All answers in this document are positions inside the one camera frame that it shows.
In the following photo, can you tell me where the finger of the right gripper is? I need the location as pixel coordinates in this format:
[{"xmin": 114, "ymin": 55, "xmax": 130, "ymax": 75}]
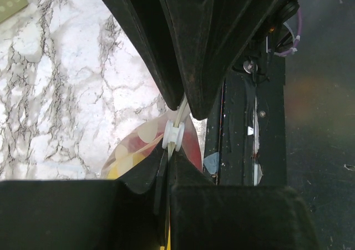
[
  {"xmin": 160, "ymin": 0, "xmax": 279, "ymax": 120},
  {"xmin": 102, "ymin": 0, "xmax": 184, "ymax": 110}
]

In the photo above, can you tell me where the clear zip top bag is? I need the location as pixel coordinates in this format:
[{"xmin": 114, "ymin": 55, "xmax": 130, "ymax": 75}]
[{"xmin": 101, "ymin": 99, "xmax": 203, "ymax": 181}]

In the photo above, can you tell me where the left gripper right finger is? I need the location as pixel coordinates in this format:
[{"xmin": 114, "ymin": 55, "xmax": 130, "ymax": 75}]
[{"xmin": 169, "ymin": 154, "xmax": 319, "ymax": 249}]

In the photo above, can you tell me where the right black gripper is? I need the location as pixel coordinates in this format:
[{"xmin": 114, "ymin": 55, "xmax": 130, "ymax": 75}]
[{"xmin": 266, "ymin": 0, "xmax": 300, "ymax": 28}]

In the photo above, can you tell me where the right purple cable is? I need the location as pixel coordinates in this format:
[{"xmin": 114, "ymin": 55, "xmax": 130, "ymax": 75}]
[{"xmin": 277, "ymin": 6, "xmax": 303, "ymax": 58}]

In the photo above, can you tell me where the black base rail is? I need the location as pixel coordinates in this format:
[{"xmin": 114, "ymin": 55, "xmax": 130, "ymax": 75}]
[{"xmin": 203, "ymin": 57, "xmax": 287, "ymax": 186}]

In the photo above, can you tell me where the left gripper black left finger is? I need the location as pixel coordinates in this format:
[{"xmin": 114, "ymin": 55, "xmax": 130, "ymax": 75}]
[{"xmin": 1, "ymin": 149, "xmax": 168, "ymax": 249}]

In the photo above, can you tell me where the cream plastic basket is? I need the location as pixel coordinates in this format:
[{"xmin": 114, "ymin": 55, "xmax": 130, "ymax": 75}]
[{"xmin": 0, "ymin": 0, "xmax": 28, "ymax": 23}]

